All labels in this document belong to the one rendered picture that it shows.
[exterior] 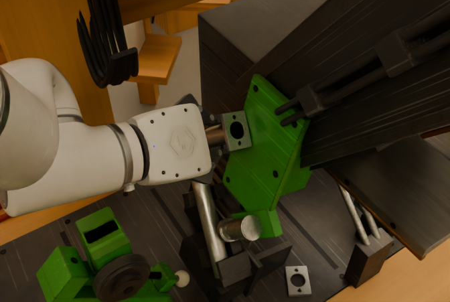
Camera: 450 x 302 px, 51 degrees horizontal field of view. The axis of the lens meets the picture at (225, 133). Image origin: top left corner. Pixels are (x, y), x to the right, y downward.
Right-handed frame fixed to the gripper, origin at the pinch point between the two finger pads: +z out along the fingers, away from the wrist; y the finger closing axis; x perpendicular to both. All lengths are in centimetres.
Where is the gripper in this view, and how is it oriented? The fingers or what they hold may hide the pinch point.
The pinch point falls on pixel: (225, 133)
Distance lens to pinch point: 70.6
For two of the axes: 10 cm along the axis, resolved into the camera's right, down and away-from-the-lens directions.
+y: -2.2, -9.8, 0.2
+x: -5.8, 1.5, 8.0
